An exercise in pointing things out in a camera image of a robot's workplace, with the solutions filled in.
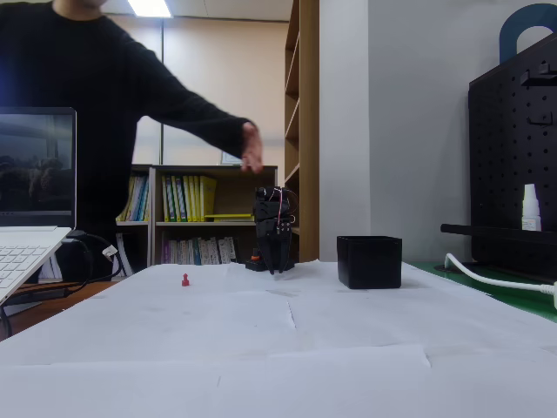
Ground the green white striped binder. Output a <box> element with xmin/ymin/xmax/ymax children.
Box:
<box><xmin>167</xmin><ymin>175</ymin><xmax>181</xmax><ymax>223</ymax></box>

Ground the person in black sweater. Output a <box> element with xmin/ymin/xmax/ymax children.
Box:
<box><xmin>0</xmin><ymin>0</ymin><xmax>258</xmax><ymax>280</ymax></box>

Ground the white laptop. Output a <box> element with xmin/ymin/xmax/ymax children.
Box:
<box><xmin>0</xmin><ymin>107</ymin><xmax>77</xmax><ymax>306</ymax></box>

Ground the green desk mat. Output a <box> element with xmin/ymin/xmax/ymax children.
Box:
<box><xmin>406</xmin><ymin>260</ymin><xmax>557</xmax><ymax>326</ymax></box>

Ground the low wooden bookshelf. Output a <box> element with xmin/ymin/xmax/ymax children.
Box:
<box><xmin>150</xmin><ymin>164</ymin><xmax>279</xmax><ymax>266</ymax></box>
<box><xmin>115</xmin><ymin>164</ymin><xmax>153</xmax><ymax>280</ymax></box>

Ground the ceiling light panel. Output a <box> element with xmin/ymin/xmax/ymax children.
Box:
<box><xmin>126</xmin><ymin>0</ymin><xmax>172</xmax><ymax>19</ymax></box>

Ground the white power strip cable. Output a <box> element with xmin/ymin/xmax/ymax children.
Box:
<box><xmin>444</xmin><ymin>253</ymin><xmax>557</xmax><ymax>293</ymax></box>

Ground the black laptop cable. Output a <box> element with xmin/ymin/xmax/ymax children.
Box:
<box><xmin>63</xmin><ymin>229</ymin><xmax>125</xmax><ymax>301</ymax></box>

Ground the black square cup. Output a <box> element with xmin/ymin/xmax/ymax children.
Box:
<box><xmin>336</xmin><ymin>235</ymin><xmax>403</xmax><ymax>290</ymax></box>

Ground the blue arched board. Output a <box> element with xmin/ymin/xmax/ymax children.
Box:
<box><xmin>499</xmin><ymin>3</ymin><xmax>557</xmax><ymax>64</ymax></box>

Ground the small white bottle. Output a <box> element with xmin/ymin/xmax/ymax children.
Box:
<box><xmin>520</xmin><ymin>183</ymin><xmax>543</xmax><ymax>233</ymax></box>

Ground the person's left hand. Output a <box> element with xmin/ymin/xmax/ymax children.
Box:
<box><xmin>240</xmin><ymin>121</ymin><xmax>265</xmax><ymax>175</ymax></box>

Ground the black pegboard stand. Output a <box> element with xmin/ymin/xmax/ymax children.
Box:
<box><xmin>440</xmin><ymin>32</ymin><xmax>557</xmax><ymax>278</ymax></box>

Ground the left forearm in black sleeve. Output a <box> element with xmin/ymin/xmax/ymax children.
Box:
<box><xmin>173</xmin><ymin>84</ymin><xmax>256</xmax><ymax>160</ymax></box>

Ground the flat yellow book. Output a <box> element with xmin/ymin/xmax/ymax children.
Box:
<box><xmin>204</xmin><ymin>212</ymin><xmax>256</xmax><ymax>223</ymax></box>

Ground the tall wooden bookshelf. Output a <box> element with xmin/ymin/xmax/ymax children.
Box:
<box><xmin>284</xmin><ymin>0</ymin><xmax>321</xmax><ymax>263</ymax></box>

